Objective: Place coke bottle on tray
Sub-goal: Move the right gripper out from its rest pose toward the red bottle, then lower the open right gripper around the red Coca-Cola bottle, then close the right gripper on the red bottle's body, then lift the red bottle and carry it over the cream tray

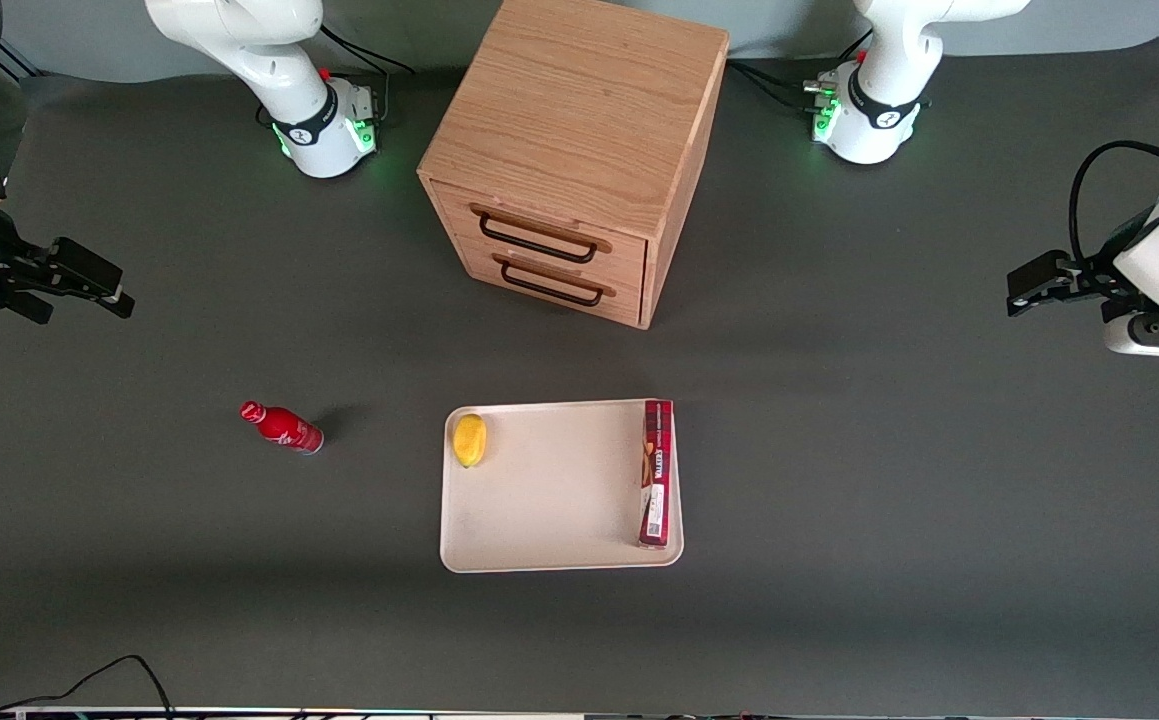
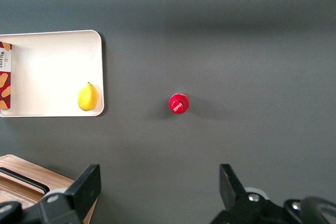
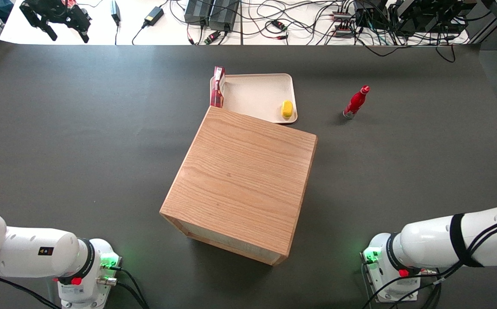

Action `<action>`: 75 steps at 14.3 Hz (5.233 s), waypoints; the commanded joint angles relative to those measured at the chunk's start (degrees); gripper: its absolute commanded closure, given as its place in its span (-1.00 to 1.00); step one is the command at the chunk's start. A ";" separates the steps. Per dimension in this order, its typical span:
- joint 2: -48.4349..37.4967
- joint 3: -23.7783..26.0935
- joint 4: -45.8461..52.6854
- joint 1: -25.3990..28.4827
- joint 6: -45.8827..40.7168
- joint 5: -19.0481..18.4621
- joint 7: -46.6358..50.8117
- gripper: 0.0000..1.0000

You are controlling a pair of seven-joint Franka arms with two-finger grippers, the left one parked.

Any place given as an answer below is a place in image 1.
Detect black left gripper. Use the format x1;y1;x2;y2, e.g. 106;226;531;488
1005;214;1158;318

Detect red coke bottle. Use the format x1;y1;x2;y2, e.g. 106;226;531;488
239;400;326;457

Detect beige plastic tray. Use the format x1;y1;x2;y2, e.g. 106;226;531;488
439;398;686;575

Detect yellow lemon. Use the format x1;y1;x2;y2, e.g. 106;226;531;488
452;412;489;470

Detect red tartan cookie box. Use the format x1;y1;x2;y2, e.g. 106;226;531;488
638;399;678;551

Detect wooden drawer front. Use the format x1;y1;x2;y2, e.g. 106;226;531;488
427;180;649;288
453;240;646;328

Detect wooden drawer cabinet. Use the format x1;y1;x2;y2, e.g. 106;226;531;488
417;0;731;331

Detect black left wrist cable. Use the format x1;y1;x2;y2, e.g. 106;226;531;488
1068;139;1159;267

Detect black left base cables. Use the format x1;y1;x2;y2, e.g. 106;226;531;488
726;38;872;113

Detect black base cables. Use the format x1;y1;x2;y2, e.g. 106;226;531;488
726;38;872;113
317;24;417;126

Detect thin black table cable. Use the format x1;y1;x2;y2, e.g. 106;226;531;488
0;654;176;720

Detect black right base cables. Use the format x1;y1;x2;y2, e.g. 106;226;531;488
317;24;417;126

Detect black metal drawer handle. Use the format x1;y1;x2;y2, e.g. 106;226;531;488
492;252;618;309
469;203;613;266

